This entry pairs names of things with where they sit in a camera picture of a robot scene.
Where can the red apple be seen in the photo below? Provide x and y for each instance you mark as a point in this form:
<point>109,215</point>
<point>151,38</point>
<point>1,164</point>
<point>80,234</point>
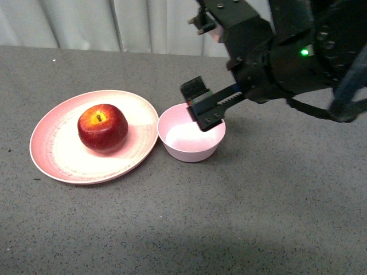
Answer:
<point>103,128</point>

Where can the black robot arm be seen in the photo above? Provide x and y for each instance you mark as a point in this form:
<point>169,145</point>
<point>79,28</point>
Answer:
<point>341,38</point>

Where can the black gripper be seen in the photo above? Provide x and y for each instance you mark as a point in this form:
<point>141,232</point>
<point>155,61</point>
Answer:
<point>268,60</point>

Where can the white curtain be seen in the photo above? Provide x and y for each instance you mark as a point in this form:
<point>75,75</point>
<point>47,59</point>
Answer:
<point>159,27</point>

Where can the pink bowl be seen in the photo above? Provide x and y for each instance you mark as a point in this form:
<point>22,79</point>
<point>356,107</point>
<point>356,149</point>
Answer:
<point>183,138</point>

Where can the pink plate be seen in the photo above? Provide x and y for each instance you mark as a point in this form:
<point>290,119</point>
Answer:
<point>56,149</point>

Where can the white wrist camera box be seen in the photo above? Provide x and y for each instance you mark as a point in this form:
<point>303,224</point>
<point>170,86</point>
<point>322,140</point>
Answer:
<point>218,34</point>

